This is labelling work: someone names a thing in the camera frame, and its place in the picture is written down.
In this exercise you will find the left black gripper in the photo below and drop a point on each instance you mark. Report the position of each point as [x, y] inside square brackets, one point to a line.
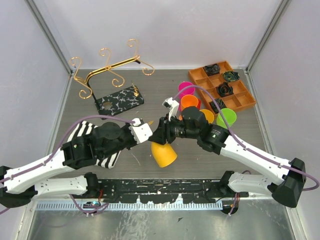
[127, 127]

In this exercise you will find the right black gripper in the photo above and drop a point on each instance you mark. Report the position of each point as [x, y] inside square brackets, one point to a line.
[163, 131]

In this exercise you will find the yellow plastic wine glass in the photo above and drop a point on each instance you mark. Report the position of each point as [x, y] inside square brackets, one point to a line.
[164, 155]

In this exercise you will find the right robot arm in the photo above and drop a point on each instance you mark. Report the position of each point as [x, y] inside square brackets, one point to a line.
[280, 178]

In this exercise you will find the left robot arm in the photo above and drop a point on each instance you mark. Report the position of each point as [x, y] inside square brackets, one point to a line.
[23, 184]

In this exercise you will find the gold wine glass rack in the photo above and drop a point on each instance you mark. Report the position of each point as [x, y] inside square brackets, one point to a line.
[122, 100]

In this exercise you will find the orange plastic wine glass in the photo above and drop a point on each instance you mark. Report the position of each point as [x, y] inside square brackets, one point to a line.
[187, 101]

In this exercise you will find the red plastic wine glass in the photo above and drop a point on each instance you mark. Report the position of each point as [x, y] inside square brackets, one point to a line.
[199, 104]

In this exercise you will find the pink plastic wine glass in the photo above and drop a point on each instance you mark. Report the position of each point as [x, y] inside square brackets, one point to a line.
[186, 88]

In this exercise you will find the green plastic wine glass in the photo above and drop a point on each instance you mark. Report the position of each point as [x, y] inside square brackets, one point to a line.
[227, 115]

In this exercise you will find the black white striped cloth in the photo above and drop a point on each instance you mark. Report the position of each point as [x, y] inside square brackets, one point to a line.
[89, 145]

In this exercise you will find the dark rose bottom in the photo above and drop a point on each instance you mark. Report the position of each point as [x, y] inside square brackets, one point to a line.
[217, 104]

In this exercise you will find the dark red rose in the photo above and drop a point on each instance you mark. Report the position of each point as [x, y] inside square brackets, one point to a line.
[224, 90]

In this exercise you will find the dark rose top left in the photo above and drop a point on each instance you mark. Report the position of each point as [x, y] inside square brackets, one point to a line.
[212, 69]

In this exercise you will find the orange compartment tray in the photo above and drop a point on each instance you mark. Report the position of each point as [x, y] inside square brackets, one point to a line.
[241, 100]

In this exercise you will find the dark green rose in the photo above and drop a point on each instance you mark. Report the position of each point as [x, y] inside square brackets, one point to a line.
[231, 76]

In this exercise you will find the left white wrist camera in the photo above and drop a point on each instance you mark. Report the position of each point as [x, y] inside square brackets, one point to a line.
[141, 131]

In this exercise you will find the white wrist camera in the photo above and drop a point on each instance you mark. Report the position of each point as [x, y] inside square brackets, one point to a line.
[141, 131]
[173, 107]

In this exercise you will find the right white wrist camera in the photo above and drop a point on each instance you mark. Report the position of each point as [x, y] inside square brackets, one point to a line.
[173, 107]

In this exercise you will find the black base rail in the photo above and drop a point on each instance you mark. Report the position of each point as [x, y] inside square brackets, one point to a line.
[159, 191]

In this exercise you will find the white slotted cable duct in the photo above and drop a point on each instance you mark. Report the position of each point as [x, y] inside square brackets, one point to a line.
[176, 206]

